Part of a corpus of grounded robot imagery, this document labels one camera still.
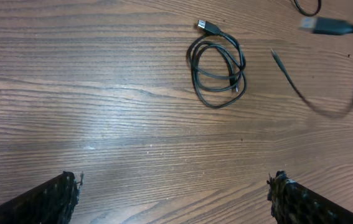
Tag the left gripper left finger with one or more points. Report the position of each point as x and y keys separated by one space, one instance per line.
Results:
x=51 y=202

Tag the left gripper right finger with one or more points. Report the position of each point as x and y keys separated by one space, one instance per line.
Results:
x=293 y=203

